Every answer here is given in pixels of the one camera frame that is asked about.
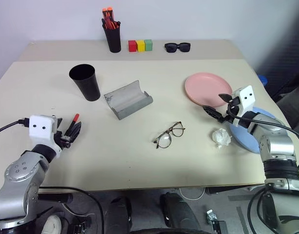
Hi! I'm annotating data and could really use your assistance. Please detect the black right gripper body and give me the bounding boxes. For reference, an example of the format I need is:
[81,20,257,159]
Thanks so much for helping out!
[219,96,242,123]

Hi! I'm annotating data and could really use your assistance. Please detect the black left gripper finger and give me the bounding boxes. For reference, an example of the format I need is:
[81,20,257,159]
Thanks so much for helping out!
[69,121,83,142]
[64,123,77,142]

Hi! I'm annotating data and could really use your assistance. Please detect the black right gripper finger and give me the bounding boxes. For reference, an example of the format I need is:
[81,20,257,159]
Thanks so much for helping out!
[218,93,234,103]
[203,105,225,121]

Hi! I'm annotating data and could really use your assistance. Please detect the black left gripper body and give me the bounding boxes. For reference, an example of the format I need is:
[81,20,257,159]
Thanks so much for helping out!
[53,117,72,150]

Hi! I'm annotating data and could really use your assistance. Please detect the black pen with red cap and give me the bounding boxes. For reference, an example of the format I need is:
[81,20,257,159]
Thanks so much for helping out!
[65,113,80,137]

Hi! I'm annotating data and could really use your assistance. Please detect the pink plate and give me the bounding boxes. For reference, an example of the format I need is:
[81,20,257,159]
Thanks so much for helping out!
[184,72,233,107]

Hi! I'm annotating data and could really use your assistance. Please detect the crumpled white paper ball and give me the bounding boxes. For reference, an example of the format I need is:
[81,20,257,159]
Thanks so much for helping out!
[211,128,232,150]

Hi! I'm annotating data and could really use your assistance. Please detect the blue plate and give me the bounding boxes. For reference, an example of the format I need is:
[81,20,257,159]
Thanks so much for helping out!
[228,106,280,154]

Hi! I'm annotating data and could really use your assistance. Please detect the empty black cup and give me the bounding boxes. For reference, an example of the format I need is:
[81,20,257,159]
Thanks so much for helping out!
[69,63,101,102]

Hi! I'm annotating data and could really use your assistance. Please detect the tortoiseshell eyeglasses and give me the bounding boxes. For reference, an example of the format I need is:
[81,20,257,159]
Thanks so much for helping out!
[153,121,186,150]

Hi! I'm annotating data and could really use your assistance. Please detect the open grey glasses case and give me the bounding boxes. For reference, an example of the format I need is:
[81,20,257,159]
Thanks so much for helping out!
[103,79,154,121]

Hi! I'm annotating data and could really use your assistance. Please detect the black bar under table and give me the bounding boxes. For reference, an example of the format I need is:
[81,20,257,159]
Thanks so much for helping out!
[37,193,74,204]

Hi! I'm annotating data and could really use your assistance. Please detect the grey brown fabric seat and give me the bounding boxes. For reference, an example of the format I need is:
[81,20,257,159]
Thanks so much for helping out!
[276,84,299,131]

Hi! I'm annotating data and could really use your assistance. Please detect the black woven chair back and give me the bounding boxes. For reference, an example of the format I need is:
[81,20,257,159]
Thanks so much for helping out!
[255,0,299,103]

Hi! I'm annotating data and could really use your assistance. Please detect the black sunglasses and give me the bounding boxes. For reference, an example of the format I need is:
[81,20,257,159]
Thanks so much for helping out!
[164,42,191,54]

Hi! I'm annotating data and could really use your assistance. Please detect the white shoe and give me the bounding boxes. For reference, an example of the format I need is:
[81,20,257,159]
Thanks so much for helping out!
[43,214,65,234]

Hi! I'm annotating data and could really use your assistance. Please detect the black pen holder cup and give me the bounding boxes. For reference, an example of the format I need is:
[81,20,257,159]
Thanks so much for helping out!
[102,23,122,53]

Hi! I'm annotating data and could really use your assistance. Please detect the yellow block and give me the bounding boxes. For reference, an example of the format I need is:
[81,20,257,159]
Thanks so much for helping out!
[136,39,146,53]

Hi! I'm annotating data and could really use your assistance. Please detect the large dark rounded shape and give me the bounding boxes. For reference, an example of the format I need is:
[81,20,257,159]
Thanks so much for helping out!
[159,192,202,234]

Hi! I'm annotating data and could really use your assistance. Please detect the small black box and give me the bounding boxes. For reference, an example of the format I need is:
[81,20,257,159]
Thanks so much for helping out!
[212,220,229,234]

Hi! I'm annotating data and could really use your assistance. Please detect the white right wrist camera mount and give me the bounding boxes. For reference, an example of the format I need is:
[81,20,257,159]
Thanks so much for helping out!
[230,85,257,127]

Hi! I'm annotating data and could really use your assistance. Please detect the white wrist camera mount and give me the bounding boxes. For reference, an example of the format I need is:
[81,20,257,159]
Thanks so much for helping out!
[230,85,257,127]
[29,115,62,159]

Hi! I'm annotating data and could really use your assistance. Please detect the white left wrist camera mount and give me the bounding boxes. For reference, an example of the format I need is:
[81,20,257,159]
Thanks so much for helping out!
[29,115,62,159]

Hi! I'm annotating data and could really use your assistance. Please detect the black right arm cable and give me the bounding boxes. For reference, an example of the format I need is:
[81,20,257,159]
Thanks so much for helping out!
[226,103,299,171]

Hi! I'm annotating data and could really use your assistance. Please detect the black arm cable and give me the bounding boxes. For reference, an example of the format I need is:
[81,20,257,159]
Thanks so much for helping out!
[0,117,31,137]
[226,103,299,171]

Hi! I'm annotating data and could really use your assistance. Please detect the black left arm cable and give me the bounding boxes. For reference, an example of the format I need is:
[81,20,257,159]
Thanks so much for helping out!
[0,117,31,137]

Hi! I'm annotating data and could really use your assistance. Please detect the black cable under table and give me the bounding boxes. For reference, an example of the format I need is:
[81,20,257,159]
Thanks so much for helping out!
[38,186,106,234]

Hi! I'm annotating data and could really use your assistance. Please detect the white floor cable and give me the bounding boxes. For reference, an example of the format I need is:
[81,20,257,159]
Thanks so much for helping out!
[179,187,206,200]

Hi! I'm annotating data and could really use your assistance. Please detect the metal caster bracket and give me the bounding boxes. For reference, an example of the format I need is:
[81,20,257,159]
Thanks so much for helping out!
[205,209,218,227]

